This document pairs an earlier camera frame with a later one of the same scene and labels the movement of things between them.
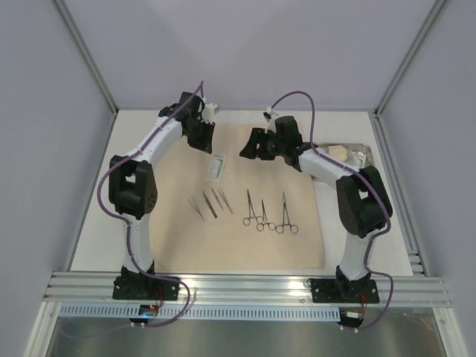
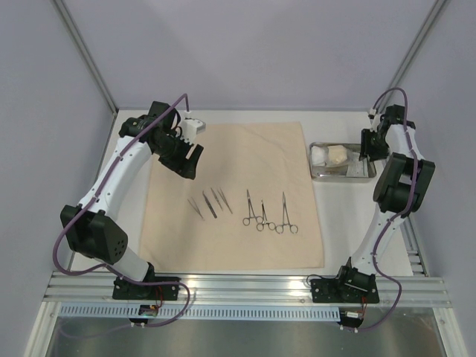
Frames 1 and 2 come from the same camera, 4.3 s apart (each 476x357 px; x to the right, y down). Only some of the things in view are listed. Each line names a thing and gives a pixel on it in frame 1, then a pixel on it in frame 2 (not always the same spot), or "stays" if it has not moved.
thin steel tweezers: [198, 211] stays
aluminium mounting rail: [243, 289] stays
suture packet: [216, 168] → [358, 169]
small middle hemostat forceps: [260, 226] stays
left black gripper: [205, 144] → [183, 166]
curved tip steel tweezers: [210, 205] stays
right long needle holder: [280, 228] stays
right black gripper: [262, 143] → [372, 143]
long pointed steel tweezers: [224, 199] stays
